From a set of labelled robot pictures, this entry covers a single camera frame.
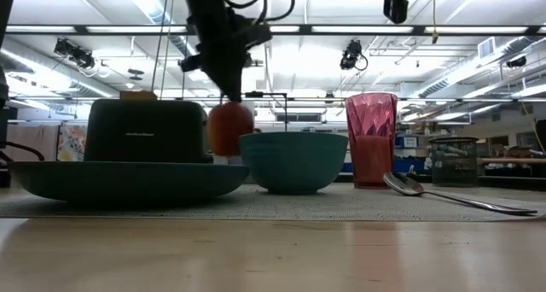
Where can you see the black ceiling dome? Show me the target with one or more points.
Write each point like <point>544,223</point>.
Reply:
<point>516,62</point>

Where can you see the teal bowl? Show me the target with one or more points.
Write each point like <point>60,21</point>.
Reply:
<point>294,164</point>

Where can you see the grey woven placemat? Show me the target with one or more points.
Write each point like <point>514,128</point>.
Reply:
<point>298,206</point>

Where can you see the floral patterned cloth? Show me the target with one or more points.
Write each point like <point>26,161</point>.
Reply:
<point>72,144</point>

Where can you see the teal plate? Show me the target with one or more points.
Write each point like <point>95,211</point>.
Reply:
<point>128,183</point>

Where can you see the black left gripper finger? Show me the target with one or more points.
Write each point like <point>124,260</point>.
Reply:
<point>222,85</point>
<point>236,83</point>

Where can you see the blue storage bin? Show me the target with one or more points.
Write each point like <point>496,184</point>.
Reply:
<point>347,167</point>
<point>399,140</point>
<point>403,165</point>

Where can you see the white ceiling air vent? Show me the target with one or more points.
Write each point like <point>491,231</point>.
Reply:
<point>486,47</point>

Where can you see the black mesh pen cup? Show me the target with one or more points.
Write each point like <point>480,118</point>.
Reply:
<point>454,164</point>

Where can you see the black two-slot toaster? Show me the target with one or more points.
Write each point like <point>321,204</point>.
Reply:
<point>145,134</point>

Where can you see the black overhead frame beam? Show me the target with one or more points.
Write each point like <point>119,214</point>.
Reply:
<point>362,29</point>

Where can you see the red faceted plastic cup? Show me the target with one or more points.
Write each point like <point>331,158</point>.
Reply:
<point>371,147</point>

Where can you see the white shelf sign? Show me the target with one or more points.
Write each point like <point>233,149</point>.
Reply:
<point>410,142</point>

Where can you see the silver metal spoon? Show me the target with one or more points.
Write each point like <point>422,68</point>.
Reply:
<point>403,184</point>

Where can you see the tan hanging cloth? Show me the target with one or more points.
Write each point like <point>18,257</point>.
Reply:
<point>34,140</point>

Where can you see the wooden workbench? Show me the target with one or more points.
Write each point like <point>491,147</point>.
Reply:
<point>512,160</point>

